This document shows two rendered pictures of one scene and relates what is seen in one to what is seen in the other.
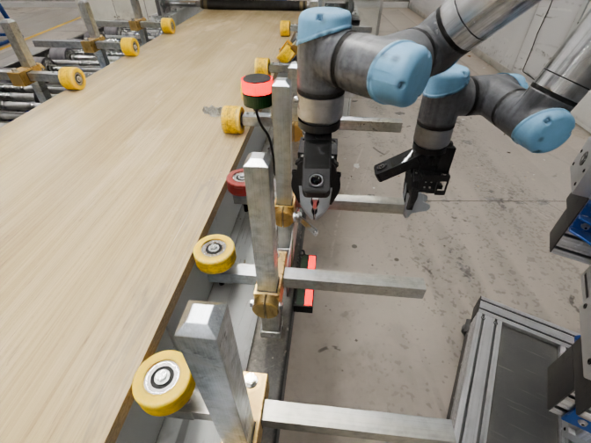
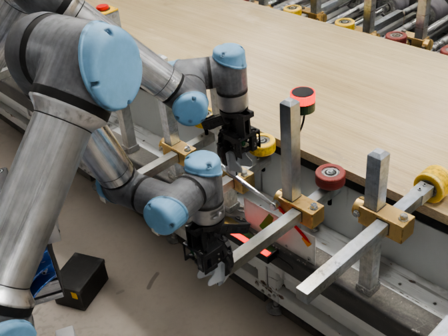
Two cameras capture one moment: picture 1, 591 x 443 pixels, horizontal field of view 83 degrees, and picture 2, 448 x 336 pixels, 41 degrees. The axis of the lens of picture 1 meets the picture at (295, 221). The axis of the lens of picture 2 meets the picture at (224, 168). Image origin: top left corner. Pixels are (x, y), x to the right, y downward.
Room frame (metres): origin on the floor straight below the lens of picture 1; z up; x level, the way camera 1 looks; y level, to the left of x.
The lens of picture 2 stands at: (1.38, -0.98, 1.84)
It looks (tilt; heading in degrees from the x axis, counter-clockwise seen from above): 35 degrees down; 133
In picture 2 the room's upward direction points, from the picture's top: 6 degrees counter-clockwise
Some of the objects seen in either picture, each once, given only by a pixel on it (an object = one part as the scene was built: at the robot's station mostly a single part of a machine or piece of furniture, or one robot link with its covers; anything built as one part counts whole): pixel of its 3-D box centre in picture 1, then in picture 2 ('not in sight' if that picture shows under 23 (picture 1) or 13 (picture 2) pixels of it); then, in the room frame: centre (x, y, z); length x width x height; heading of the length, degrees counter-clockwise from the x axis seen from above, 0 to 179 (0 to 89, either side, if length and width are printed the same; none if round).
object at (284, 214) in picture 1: (285, 202); (299, 206); (0.68, 0.03, 0.85); 0.13 x 0.06 x 0.05; 174
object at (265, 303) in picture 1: (270, 282); (232, 175); (0.43, 0.05, 0.84); 0.13 x 0.06 x 0.05; 174
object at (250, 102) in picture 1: (258, 97); (303, 105); (0.66, 0.07, 1.12); 0.06 x 0.06 x 0.02
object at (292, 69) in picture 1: (295, 148); (372, 235); (0.90, 0.00, 0.88); 0.03 x 0.03 x 0.48; 84
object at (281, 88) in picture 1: (284, 184); (291, 181); (0.65, 0.03, 0.92); 0.03 x 0.03 x 0.48; 84
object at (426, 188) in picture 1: (427, 166); (207, 239); (0.66, -0.30, 0.96); 0.09 x 0.08 x 0.12; 84
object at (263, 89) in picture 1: (257, 84); (303, 96); (0.66, 0.07, 1.15); 0.06 x 0.06 x 0.02
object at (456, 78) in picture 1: (443, 97); (203, 180); (0.66, -0.29, 1.12); 0.09 x 0.08 x 0.11; 97
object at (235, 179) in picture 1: (244, 193); (330, 187); (0.70, 0.13, 0.85); 0.08 x 0.08 x 0.11
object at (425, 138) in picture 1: (432, 133); (208, 210); (0.66, -0.29, 1.04); 0.08 x 0.08 x 0.05
